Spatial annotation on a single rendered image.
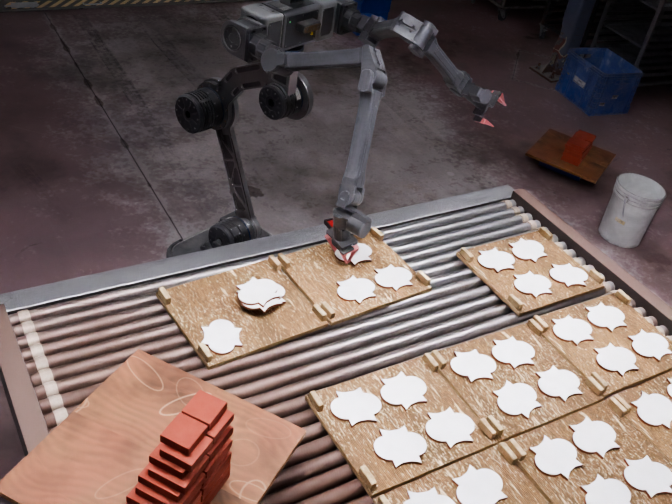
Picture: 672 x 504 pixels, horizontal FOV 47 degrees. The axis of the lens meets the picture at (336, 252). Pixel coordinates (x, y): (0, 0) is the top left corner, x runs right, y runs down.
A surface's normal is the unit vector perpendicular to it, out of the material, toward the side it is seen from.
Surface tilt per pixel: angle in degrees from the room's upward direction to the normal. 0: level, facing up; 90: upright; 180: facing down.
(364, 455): 0
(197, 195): 0
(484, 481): 0
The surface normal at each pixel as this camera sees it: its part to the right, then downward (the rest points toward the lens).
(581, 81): -0.92, 0.13
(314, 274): 0.14, -0.79
